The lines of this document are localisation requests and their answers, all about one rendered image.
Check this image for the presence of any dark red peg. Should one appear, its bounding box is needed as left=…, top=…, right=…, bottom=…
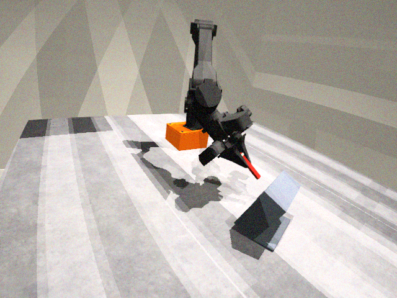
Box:
left=240, top=152, right=261, bottom=180

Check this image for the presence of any grey square panel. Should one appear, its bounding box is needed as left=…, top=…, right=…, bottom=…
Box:
left=234, top=170, right=300, bottom=252

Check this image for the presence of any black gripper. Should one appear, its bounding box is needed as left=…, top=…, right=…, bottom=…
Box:
left=198, top=111, right=253, bottom=168

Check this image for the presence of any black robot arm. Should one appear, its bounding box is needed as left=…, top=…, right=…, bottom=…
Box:
left=182, top=19, right=252, bottom=137

